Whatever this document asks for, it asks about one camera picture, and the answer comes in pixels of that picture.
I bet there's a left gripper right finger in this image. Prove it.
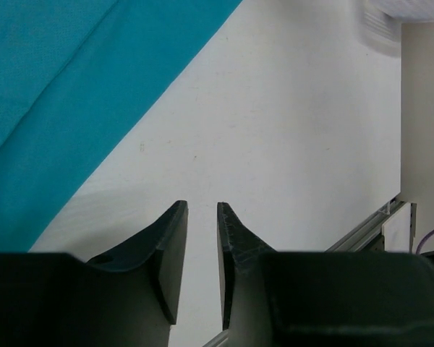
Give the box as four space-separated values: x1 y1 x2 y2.
217 202 434 346

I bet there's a white plastic laundry basket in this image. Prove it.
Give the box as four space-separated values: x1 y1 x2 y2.
354 1 434 57

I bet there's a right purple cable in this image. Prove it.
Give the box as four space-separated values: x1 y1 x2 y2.
415 223 434 256

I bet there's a teal t-shirt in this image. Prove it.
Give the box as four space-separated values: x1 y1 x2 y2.
0 1 238 252

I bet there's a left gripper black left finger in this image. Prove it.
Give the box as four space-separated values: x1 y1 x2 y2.
0 201 188 346

